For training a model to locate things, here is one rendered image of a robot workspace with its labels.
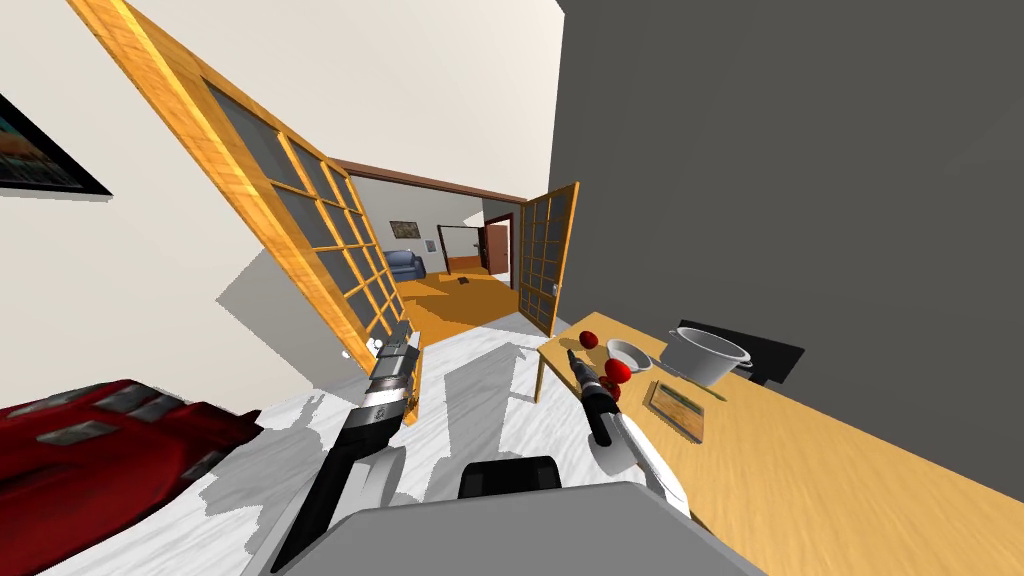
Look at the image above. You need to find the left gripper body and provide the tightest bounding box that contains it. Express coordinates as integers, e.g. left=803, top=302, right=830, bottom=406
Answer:
left=372, top=335, right=422, bottom=381

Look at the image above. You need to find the white bowl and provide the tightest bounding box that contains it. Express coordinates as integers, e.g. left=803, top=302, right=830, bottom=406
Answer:
left=605, top=338, right=653, bottom=375

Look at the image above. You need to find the blue armchair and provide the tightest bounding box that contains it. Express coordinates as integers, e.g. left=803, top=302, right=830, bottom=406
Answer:
left=383, top=248, right=428, bottom=283

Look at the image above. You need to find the brown flat book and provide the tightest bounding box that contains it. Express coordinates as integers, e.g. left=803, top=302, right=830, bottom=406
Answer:
left=644, top=379, right=707, bottom=444

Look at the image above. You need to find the wooden glazed door leaf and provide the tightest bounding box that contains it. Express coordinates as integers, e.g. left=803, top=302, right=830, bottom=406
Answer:
left=517, top=181, right=581, bottom=338
left=67, top=0, right=427, bottom=428

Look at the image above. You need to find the grey cooking pot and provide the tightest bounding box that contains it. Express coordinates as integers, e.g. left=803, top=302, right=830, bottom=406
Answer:
left=658, top=326, right=755, bottom=389

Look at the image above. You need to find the brown wooden door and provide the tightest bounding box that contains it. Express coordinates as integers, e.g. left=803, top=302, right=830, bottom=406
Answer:
left=482, top=223, right=512, bottom=278

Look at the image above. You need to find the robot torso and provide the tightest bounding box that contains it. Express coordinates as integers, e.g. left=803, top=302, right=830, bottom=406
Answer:
left=278, top=455, right=771, bottom=576

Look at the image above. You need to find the yellow wooden table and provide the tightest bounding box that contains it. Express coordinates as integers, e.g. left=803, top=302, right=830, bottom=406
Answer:
left=532, top=310, right=1024, bottom=576

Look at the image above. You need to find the red sofa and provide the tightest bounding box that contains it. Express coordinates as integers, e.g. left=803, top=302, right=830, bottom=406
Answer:
left=0, top=379, right=265, bottom=576

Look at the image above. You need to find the black framed wall picture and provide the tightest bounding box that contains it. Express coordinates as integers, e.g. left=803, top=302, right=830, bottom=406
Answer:
left=0, top=92, right=114, bottom=199

